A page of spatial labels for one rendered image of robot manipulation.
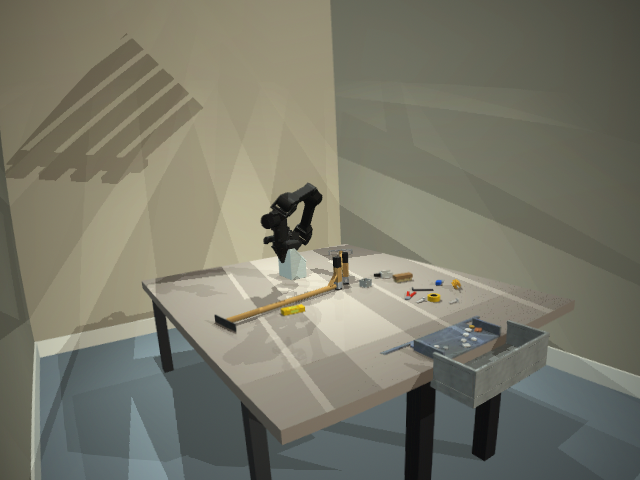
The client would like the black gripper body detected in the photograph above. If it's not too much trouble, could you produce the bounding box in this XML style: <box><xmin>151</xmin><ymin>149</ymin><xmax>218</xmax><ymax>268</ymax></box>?
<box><xmin>263</xmin><ymin>225</ymin><xmax>300</xmax><ymax>249</ymax></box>

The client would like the long wooden scraper with black blade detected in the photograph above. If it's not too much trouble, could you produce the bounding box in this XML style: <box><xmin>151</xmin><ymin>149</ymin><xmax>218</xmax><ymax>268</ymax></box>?
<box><xmin>214</xmin><ymin>256</ymin><xmax>342</xmax><ymax>331</ymax></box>

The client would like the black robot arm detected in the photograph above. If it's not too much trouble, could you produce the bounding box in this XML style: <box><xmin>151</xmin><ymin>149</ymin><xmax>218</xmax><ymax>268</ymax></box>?
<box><xmin>260</xmin><ymin>183</ymin><xmax>322</xmax><ymax>246</ymax></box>

